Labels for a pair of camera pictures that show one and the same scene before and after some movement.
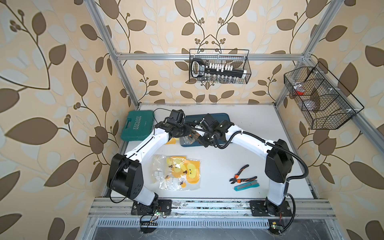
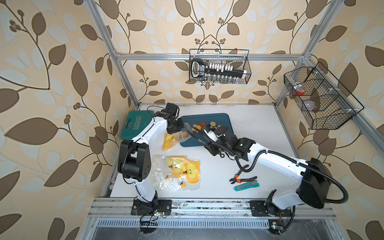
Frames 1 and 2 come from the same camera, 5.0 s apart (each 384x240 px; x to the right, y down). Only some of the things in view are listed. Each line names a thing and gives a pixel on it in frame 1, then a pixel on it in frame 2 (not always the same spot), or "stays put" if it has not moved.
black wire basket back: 219,66 stays put
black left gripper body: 183,130 → 177,126
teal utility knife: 254,183 stays put
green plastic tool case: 139,125 stays put
